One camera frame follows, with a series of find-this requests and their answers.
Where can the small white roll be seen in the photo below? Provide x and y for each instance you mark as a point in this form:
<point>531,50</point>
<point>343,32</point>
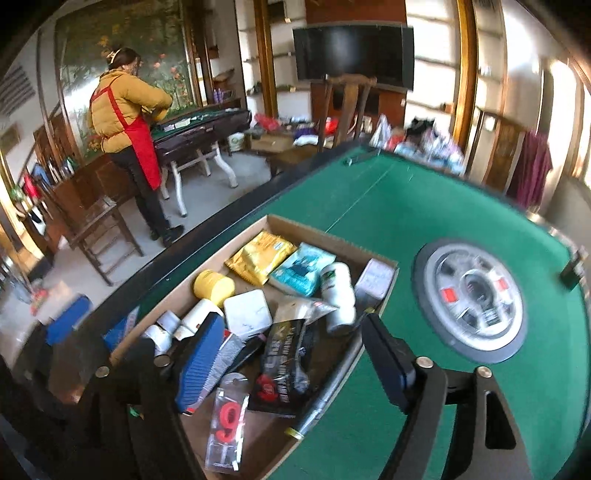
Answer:
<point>170,319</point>

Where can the round metal table centre disc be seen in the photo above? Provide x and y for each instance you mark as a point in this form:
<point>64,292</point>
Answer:
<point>443,277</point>

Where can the teal tissue pack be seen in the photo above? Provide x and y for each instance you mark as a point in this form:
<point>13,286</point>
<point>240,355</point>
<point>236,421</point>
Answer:
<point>302,270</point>

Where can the black flat television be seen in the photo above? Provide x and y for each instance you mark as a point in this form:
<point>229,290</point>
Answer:
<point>353,53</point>

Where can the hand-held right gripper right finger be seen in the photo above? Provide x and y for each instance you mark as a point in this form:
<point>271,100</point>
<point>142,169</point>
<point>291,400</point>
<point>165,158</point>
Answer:
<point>392,364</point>

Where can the yellow round jar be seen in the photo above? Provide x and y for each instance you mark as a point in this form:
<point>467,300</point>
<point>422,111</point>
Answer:
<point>212,286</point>

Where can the red plastic bag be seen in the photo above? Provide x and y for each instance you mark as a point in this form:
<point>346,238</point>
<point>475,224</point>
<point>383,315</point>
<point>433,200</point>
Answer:
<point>265,122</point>

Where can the purple cloth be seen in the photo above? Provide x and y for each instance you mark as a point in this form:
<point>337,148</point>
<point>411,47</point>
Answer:
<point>533,168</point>

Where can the green-capped silver tube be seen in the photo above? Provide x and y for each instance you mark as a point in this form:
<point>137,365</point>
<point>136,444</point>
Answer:
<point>323,392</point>

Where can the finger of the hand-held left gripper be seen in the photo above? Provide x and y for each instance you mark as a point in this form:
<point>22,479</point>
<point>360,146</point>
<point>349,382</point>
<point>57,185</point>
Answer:
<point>121,325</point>
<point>67,319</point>

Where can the dark pen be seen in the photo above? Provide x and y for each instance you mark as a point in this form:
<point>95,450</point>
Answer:
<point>358,159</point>

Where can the dark mahjong table white legs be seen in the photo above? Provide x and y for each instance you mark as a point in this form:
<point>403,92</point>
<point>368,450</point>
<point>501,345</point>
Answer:
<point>198,134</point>

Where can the white bottle green label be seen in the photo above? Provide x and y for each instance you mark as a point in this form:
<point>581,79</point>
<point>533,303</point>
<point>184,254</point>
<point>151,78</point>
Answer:
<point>339,297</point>

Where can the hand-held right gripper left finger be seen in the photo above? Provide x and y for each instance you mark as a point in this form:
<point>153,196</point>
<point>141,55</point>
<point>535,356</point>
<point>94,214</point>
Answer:
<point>203,360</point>

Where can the floral fabric bag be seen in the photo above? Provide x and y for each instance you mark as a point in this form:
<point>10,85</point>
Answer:
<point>434,138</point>

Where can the black cosmetic tube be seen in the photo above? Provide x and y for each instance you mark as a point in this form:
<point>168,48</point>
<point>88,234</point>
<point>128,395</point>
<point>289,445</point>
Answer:
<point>251,348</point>

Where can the white plastic bag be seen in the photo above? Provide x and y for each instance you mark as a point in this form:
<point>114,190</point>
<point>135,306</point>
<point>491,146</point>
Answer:
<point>381,131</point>

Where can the black and clear packet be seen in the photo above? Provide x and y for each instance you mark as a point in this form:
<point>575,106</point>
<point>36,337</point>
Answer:
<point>281,360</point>

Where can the wood framed window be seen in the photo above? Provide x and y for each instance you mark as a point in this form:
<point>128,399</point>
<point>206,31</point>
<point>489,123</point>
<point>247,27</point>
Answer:
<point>561,115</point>

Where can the small white bottle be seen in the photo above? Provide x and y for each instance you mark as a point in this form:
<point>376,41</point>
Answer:
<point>198,318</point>

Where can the wooden chair carved backrest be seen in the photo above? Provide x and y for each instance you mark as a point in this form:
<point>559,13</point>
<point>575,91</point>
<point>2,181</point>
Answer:
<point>501,143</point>

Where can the white pink carton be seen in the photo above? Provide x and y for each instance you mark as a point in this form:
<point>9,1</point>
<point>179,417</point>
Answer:
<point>376,281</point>

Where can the white bucket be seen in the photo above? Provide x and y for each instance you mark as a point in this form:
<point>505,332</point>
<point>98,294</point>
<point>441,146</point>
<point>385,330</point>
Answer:
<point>236,141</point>

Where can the shallow cardboard box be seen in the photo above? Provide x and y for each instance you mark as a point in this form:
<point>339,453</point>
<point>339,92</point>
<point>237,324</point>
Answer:
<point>328,355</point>

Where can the yellow foil packet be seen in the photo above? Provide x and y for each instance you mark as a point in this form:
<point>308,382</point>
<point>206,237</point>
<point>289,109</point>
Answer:
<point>261,256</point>

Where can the brown cardboard carton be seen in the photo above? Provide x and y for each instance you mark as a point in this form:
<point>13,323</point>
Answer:
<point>272,141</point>

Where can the red number candle packet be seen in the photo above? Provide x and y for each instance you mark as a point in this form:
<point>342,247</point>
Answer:
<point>226,424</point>

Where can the wooden side chair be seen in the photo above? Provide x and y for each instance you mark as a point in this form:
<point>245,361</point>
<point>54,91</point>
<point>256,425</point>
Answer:
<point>104,226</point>

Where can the large floral wall painting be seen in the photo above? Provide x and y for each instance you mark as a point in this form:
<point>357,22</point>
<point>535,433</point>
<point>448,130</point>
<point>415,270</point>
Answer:
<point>124,69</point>

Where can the silver foil packet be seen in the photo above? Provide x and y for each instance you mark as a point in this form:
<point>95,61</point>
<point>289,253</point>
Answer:
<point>228,353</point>

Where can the white square box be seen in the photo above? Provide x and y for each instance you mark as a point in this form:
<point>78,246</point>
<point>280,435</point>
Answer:
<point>247,314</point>

